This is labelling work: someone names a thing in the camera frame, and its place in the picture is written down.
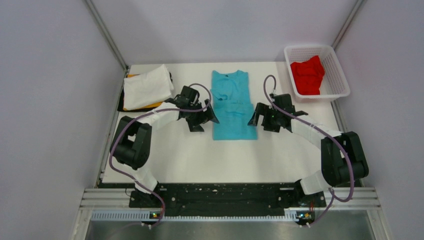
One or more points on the turquoise t-shirt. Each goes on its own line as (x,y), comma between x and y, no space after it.
(232,106)

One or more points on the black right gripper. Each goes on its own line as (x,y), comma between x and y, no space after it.
(262,109)

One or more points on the aluminium front rail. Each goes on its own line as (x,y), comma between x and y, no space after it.
(105,214)

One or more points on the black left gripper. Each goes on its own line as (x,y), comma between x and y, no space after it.
(205,116)

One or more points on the red t-shirt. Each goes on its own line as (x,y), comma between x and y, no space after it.
(308,76)

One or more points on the black folded t-shirt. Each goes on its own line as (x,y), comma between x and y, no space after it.
(144,92)

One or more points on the yellow folded t-shirt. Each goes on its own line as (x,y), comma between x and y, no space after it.
(146,108)

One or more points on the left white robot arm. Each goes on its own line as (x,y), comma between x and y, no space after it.
(131,145)

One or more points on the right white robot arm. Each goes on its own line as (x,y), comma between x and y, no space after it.
(342,159)

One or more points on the white folded t-shirt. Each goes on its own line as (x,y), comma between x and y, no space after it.
(147,88)

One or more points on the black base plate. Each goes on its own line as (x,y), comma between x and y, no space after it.
(226,199)

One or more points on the white plastic basket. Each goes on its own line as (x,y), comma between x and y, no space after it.
(334,83)

